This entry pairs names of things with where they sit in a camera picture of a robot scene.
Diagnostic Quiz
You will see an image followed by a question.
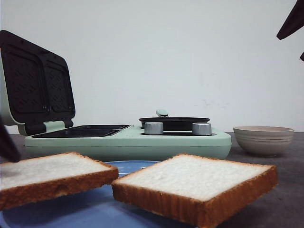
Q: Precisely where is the bread slice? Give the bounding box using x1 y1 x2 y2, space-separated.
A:
0 152 118 210
112 154 278 228

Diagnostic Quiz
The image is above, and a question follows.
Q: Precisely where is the breakfast maker hinged lid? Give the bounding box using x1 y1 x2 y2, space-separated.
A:
0 30 76 138

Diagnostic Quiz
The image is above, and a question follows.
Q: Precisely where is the beige ribbed bowl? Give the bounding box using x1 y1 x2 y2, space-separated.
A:
233 126 294 157

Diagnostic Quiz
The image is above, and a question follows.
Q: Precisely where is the mint green breakfast maker base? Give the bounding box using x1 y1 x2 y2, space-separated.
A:
24 124 232 162

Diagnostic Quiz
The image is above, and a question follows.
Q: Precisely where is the blue plastic plate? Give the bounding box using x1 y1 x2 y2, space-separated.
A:
0 160 190 228

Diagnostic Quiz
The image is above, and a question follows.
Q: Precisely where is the silver right control knob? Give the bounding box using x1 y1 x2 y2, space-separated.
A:
192 122 212 136

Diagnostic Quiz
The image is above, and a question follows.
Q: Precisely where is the silver control knob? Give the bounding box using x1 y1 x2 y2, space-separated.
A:
144 122 163 135
192 122 212 136

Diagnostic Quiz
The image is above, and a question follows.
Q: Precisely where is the silver left control knob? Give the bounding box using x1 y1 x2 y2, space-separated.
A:
144 122 163 135

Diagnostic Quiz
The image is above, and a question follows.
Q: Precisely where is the black frying pan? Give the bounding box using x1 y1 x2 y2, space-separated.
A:
139 109 210 131

